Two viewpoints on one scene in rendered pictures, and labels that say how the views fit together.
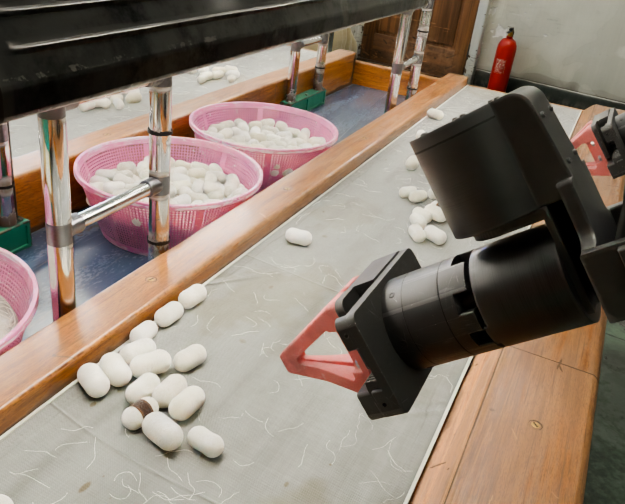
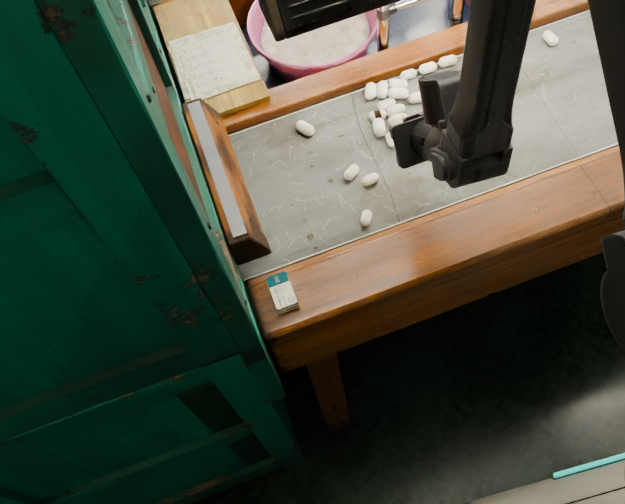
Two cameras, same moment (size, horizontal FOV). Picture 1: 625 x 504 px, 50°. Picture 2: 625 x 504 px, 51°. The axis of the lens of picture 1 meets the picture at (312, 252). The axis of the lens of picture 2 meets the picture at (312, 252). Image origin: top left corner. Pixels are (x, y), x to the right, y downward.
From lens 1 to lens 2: 0.72 m
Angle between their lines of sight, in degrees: 51
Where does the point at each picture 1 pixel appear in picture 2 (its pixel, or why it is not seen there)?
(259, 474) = not seen: hidden behind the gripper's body
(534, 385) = (564, 193)
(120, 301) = (406, 53)
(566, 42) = not seen: outside the picture
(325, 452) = not seen: hidden behind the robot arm
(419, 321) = (415, 140)
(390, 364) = (404, 150)
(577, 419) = (562, 219)
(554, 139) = (446, 104)
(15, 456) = (327, 111)
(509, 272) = (431, 140)
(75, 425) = (353, 108)
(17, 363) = (344, 71)
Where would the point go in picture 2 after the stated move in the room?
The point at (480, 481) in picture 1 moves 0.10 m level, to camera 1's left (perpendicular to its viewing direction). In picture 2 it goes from (476, 214) to (431, 178)
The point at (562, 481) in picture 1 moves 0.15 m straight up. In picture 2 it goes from (513, 235) to (531, 182)
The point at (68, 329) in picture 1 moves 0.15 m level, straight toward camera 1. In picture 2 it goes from (374, 61) to (341, 120)
